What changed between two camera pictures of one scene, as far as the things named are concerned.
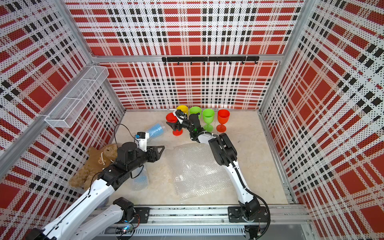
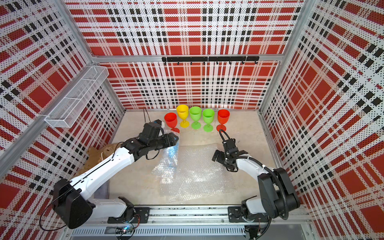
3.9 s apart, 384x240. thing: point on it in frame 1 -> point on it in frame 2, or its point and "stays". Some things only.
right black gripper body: x=186 y=124 -> x=223 y=159
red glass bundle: x=170 y=117 stays
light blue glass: x=140 y=180 -> x=165 y=170
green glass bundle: x=208 y=115 stays
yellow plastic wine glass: x=183 y=108 stays
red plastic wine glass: x=223 y=116 stays
